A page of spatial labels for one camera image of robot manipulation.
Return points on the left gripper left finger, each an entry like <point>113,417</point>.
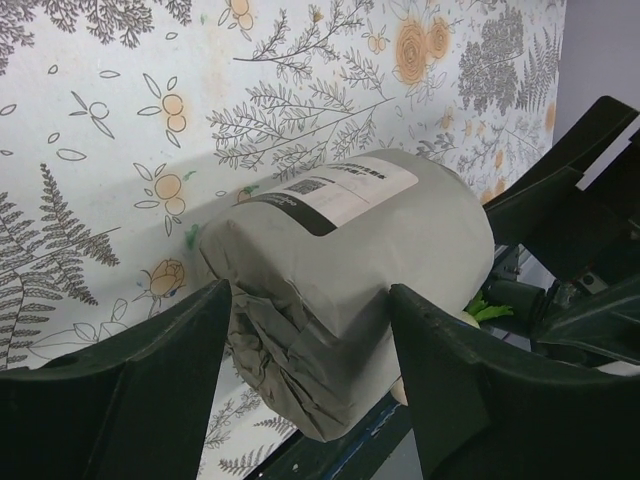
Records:
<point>134,406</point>

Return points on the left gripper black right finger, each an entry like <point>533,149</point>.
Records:
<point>482,408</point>

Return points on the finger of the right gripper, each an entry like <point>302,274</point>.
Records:
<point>566,228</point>

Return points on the grey roll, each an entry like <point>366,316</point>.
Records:
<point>310,264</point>

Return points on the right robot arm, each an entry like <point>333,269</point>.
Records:
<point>592,321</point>

